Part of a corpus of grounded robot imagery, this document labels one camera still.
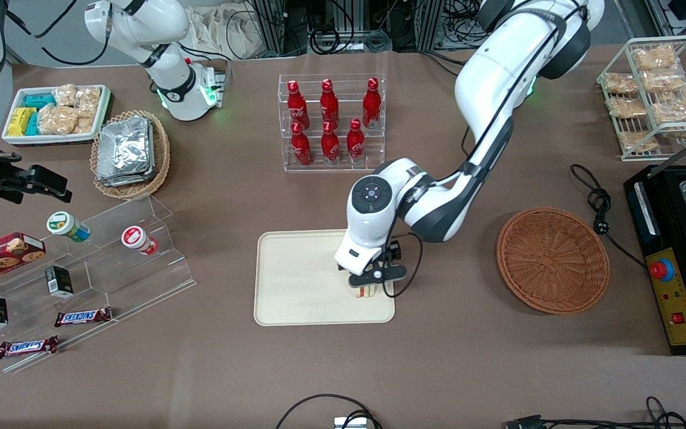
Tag white rectangular snack tray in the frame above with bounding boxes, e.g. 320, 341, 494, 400
2, 84, 112, 147

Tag cream plastic tray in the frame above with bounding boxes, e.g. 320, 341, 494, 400
254, 228, 396, 327

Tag light oval wicker basket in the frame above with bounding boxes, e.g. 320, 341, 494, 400
90, 110, 172, 200

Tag round brown wicker basket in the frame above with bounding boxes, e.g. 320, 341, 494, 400
496, 207, 610, 315

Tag green lid cup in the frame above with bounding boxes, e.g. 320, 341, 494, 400
46, 212, 91, 243

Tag yellow snack packet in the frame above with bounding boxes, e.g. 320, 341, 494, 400
8, 107, 38, 137

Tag silver foil pack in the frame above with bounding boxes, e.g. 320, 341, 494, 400
95, 161, 157, 187
99, 116, 153, 179

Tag clear acrylic bottle rack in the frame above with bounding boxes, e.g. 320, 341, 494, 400
278, 73, 386, 173

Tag red lid cup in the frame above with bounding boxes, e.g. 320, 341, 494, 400
121, 225, 160, 256

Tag red cola bottle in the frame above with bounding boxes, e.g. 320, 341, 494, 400
362, 77, 382, 129
291, 122, 313, 167
320, 79, 340, 126
347, 119, 366, 163
287, 80, 310, 129
321, 121, 341, 163

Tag clear acrylic stepped display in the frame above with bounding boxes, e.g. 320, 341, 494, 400
0, 194, 197, 375

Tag snickers bar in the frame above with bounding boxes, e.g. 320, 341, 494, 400
54, 307, 114, 328
0, 335, 60, 360

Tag beige cloth bag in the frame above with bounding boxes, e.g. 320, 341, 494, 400
190, 5, 261, 61

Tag black appliance with yellow panel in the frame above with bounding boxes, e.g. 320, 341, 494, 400
623, 122, 686, 357

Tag clear bag of crackers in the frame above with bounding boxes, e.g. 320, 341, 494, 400
640, 69, 686, 94
603, 72, 639, 97
632, 45, 678, 72
617, 130, 660, 153
607, 97, 648, 119
651, 89, 686, 125

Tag red emergency stop button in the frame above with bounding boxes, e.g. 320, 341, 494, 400
649, 257, 676, 283

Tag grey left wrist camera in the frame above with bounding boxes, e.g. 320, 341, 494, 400
347, 241, 409, 288

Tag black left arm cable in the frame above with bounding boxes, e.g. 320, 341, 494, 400
381, 0, 588, 299

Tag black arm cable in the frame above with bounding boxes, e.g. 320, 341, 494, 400
5, 0, 113, 67
381, 0, 588, 299

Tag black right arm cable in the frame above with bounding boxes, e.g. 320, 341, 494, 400
5, 0, 113, 67

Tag black looped cable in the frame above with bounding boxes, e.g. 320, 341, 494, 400
275, 393, 383, 429

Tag black plug with cable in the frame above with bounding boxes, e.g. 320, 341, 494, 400
501, 396, 686, 429

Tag ribbed metal frame post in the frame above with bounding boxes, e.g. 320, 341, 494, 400
417, 0, 446, 52
250, 0, 309, 58

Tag white wire rack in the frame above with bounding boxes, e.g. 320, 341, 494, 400
596, 35, 686, 162

